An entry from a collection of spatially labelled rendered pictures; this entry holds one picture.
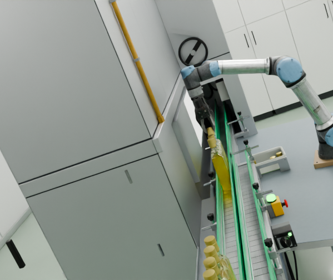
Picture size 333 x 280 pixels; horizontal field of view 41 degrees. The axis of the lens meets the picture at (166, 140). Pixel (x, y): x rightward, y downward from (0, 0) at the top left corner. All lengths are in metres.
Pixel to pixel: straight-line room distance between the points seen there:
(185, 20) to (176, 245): 1.82
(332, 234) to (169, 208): 0.67
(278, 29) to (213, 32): 2.88
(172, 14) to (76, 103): 1.66
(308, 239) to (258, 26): 4.35
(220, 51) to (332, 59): 3.16
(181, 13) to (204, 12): 0.16
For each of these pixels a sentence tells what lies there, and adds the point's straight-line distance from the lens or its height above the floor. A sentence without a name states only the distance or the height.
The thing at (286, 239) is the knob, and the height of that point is 0.81.
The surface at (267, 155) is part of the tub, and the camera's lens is 2.75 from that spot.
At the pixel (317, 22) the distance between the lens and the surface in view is 6.12.
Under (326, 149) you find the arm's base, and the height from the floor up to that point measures 0.83.
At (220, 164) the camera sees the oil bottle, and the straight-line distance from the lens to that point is 2.24.
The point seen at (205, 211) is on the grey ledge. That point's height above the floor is 0.88.
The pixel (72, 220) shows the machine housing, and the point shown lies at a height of 1.18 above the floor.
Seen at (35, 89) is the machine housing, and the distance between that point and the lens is 1.76.
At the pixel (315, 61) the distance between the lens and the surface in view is 6.17.
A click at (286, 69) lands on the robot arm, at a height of 1.35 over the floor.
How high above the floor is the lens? 1.80
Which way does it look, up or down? 15 degrees down
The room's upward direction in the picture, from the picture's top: 22 degrees counter-clockwise
